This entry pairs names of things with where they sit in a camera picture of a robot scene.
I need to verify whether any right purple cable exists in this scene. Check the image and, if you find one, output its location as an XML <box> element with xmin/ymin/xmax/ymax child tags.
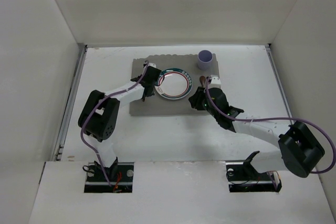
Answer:
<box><xmin>205</xmin><ymin>77</ymin><xmax>336</xmax><ymax>174</ymax></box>

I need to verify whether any left aluminium table rail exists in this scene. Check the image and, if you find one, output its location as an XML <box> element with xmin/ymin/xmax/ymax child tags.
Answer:
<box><xmin>49</xmin><ymin>43</ymin><xmax>88</xmax><ymax>161</ymax></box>

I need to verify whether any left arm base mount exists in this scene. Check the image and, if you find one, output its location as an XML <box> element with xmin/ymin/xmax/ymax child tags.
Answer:
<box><xmin>82</xmin><ymin>162</ymin><xmax>134</xmax><ymax>194</ymax></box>

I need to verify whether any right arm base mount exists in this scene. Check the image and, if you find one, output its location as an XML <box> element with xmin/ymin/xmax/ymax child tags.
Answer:
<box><xmin>226</xmin><ymin>163</ymin><xmax>282</xmax><ymax>193</ymax></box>

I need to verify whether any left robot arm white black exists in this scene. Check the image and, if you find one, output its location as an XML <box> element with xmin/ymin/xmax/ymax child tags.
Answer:
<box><xmin>78</xmin><ymin>61</ymin><xmax>161</xmax><ymax>179</ymax></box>

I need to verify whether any white plate green red rim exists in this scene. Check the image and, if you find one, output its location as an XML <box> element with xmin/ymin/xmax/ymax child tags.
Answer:
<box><xmin>155</xmin><ymin>68</ymin><xmax>193</xmax><ymax>100</ymax></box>

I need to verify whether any right aluminium table rail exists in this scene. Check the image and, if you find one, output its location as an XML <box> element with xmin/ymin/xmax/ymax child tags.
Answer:
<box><xmin>265</xmin><ymin>44</ymin><xmax>292</xmax><ymax>117</ymax></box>

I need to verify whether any purple cable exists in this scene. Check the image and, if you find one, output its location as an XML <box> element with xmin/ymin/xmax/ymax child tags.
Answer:
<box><xmin>205</xmin><ymin>77</ymin><xmax>336</xmax><ymax>174</ymax></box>
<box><xmin>80</xmin><ymin>60</ymin><xmax>150</xmax><ymax>187</ymax></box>

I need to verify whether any grey cloth placemat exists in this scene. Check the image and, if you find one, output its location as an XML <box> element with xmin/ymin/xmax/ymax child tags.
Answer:
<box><xmin>129</xmin><ymin>54</ymin><xmax>219</xmax><ymax>116</ymax></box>

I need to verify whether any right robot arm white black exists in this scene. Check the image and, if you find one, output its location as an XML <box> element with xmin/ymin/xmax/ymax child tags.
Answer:
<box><xmin>188</xmin><ymin>87</ymin><xmax>325</xmax><ymax>178</ymax></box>

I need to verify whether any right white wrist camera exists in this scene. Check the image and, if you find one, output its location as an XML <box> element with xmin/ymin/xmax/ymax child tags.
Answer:
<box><xmin>208</xmin><ymin>75</ymin><xmax>221</xmax><ymax>89</ymax></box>

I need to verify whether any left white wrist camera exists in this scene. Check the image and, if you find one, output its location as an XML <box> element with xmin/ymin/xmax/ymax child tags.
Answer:
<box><xmin>143</xmin><ymin>61</ymin><xmax>156</xmax><ymax>68</ymax></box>

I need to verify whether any brown wooden spoon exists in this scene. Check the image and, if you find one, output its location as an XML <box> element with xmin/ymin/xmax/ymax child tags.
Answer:
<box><xmin>199</xmin><ymin>76</ymin><xmax>206</xmax><ymax>88</ymax></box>

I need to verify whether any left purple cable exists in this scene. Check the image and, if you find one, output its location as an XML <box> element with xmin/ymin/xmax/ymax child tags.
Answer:
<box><xmin>80</xmin><ymin>60</ymin><xmax>150</xmax><ymax>187</ymax></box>

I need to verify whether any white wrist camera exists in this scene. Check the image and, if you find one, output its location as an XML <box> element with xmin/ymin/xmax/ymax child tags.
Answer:
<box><xmin>208</xmin><ymin>75</ymin><xmax>221</xmax><ymax>89</ymax></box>
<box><xmin>143</xmin><ymin>61</ymin><xmax>156</xmax><ymax>68</ymax></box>

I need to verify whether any lilac plastic cup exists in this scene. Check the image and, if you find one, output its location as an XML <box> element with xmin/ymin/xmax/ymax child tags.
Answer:
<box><xmin>197</xmin><ymin>50</ymin><xmax>213</xmax><ymax>70</ymax></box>

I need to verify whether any aluminium table rail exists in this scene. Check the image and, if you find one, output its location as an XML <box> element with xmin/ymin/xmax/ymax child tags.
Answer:
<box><xmin>49</xmin><ymin>43</ymin><xmax>88</xmax><ymax>161</ymax></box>
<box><xmin>265</xmin><ymin>44</ymin><xmax>292</xmax><ymax>117</ymax></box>

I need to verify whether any brown wooden fork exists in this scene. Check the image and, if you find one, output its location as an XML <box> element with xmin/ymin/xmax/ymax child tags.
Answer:
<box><xmin>156</xmin><ymin>75</ymin><xmax>165</xmax><ymax>87</ymax></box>

